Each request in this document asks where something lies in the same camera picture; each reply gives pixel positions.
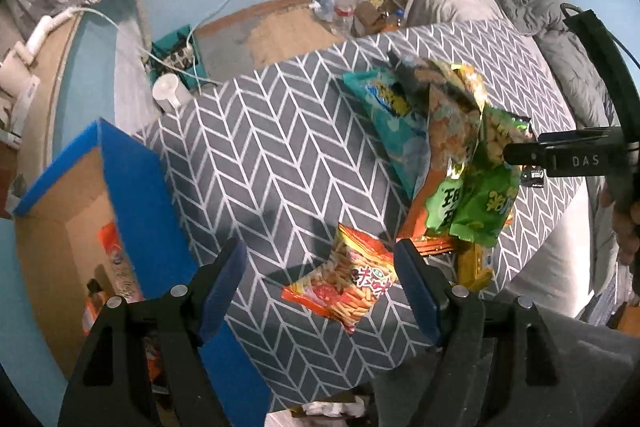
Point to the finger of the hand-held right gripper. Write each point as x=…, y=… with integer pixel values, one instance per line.
x=575, y=134
x=525, y=153

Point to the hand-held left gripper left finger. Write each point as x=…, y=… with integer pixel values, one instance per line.
x=227, y=287

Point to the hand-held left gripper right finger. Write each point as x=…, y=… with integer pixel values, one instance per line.
x=417, y=292

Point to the green pea snack bag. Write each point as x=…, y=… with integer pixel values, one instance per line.
x=500, y=132

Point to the red fries snack bag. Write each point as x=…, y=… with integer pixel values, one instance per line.
x=345, y=282

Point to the orange and white snack bag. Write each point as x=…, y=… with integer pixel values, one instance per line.
x=117, y=257

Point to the teal snack bag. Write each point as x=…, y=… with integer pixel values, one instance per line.
x=395, y=132

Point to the blue cardboard box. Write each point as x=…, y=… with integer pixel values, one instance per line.
x=125, y=187

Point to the person's right hand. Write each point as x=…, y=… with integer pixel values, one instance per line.
x=627, y=232

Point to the yellow snack packet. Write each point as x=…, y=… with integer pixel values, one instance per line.
x=472, y=264

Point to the yellow-green foil snack bag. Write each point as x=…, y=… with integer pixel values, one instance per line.
x=465, y=82

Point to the white crumpled tissue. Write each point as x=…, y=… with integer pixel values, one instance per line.
x=330, y=407

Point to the white cup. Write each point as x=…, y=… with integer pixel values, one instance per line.
x=167, y=92

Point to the clear plastic bottle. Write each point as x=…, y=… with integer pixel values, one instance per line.
x=344, y=14

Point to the teal plastic crate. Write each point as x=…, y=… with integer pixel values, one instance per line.
x=175, y=57

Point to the wooden desk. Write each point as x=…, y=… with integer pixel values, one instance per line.
x=45, y=107

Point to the white appliance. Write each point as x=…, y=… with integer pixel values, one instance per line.
x=17, y=77

